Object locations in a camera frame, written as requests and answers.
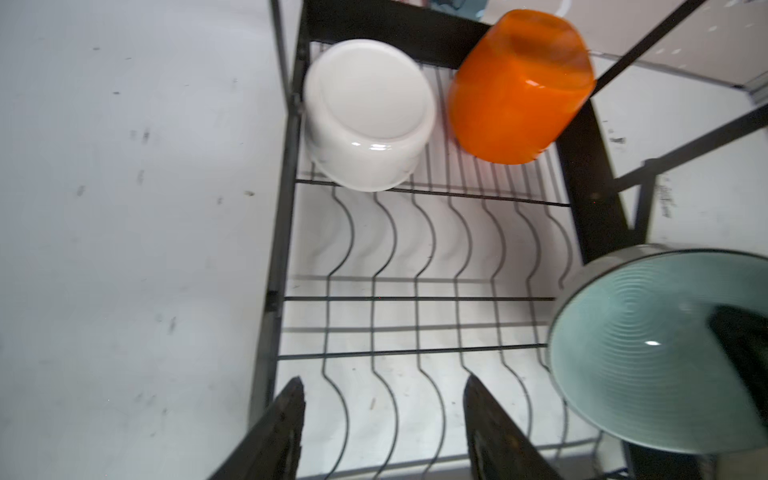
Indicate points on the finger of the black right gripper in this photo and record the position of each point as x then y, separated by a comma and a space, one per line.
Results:
742, 334

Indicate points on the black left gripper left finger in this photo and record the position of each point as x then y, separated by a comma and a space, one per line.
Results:
272, 448

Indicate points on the black wire dish rack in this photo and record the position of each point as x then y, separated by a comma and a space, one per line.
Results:
384, 303

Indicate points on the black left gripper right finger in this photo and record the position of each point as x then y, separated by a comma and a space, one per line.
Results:
497, 448

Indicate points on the white ceramic bowl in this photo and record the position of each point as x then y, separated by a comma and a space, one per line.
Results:
369, 114

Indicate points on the orange glass bowl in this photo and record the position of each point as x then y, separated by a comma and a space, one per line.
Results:
520, 87

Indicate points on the light green glazed bowl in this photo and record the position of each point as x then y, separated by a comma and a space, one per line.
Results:
631, 352

